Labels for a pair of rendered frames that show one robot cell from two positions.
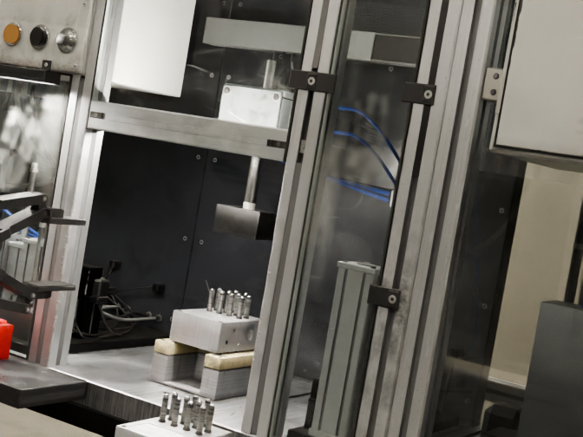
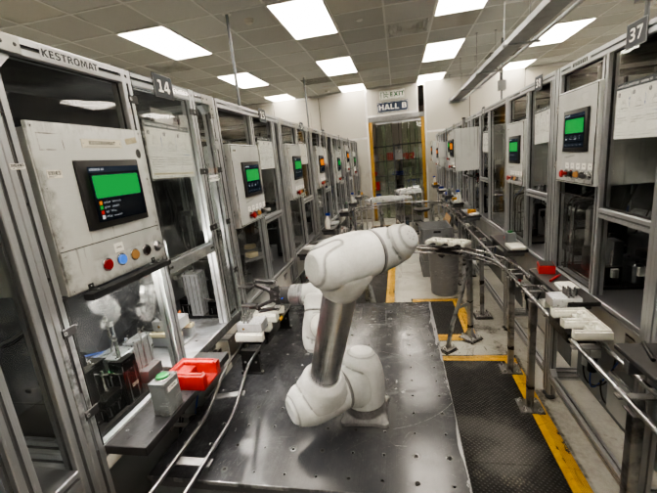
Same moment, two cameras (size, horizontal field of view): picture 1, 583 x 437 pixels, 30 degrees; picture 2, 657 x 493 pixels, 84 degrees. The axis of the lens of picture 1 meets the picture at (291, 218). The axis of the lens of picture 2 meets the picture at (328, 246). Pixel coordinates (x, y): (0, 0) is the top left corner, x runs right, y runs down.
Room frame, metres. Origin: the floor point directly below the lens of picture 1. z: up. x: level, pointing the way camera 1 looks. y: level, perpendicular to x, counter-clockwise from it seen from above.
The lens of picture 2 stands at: (1.56, 1.85, 1.66)
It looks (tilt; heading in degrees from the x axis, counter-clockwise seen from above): 13 degrees down; 251
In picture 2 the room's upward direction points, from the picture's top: 6 degrees counter-clockwise
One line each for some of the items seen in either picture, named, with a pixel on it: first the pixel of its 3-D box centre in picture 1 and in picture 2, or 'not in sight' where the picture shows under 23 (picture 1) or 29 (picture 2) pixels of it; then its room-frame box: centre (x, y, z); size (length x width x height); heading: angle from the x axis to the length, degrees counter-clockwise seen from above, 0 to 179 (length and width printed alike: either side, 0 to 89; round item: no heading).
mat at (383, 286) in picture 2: not in sight; (377, 256); (-1.23, -3.58, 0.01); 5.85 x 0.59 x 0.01; 59
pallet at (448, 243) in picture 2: not in sight; (447, 245); (-0.48, -0.77, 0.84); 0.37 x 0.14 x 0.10; 117
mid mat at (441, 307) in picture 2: not in sight; (440, 316); (-0.60, -1.07, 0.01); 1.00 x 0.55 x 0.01; 59
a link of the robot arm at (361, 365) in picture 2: not in sight; (361, 375); (1.07, 0.68, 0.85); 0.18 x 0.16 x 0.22; 11
